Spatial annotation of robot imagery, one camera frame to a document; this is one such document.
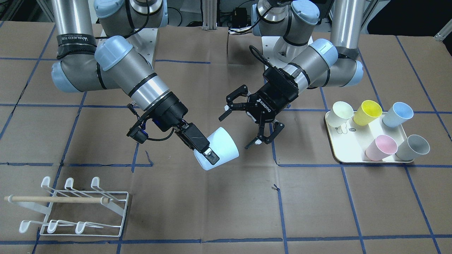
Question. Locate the light blue plastic cup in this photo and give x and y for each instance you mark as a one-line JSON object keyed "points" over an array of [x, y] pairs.
{"points": [[223, 145]]}

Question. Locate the yellow plastic cup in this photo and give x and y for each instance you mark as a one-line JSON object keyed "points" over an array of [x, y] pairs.
{"points": [[368, 111]]}

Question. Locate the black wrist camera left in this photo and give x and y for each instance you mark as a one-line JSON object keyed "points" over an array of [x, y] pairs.
{"points": [[284, 84]]}

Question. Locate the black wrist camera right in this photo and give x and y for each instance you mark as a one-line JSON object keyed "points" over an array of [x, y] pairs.
{"points": [[137, 133]]}

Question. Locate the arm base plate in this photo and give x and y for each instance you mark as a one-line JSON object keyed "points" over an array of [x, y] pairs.
{"points": [[141, 38], [273, 46]]}

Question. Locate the pink plastic cup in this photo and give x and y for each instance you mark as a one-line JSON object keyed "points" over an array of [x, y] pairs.
{"points": [[381, 147]]}

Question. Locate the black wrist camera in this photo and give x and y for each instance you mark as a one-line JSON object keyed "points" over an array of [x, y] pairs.
{"points": [[137, 133], [284, 84]]}

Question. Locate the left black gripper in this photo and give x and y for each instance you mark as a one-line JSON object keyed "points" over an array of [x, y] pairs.
{"points": [[265, 102]]}

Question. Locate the white wire cup rack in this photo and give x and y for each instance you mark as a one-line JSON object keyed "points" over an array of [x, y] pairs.
{"points": [[70, 212]]}

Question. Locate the pale green plastic cup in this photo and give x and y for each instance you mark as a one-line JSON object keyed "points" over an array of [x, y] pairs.
{"points": [[340, 113]]}

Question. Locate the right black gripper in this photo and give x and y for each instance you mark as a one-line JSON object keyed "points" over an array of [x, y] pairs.
{"points": [[172, 113]]}

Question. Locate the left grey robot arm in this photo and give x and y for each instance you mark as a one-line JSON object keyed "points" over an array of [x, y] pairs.
{"points": [[321, 63]]}

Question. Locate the grey plastic cup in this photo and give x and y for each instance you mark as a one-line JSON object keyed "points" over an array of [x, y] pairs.
{"points": [[413, 147]]}

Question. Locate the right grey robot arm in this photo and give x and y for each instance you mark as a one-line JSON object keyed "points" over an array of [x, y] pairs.
{"points": [[89, 64]]}

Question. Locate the aluminium frame post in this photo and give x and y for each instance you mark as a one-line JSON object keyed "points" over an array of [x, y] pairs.
{"points": [[209, 14]]}

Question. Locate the cream plastic tray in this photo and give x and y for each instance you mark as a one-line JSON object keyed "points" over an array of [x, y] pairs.
{"points": [[349, 141]]}

